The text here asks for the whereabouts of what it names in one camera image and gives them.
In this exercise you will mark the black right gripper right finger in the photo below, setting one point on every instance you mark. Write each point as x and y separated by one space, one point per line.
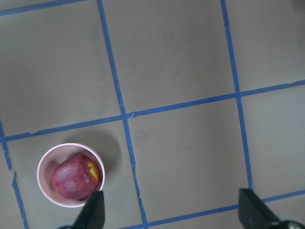
253 213

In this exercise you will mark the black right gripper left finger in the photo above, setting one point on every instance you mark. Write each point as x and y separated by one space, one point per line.
92 215

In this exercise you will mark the red apple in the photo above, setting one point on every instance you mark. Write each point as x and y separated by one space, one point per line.
76 178

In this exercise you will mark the pink bowl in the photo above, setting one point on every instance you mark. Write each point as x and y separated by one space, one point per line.
52 159

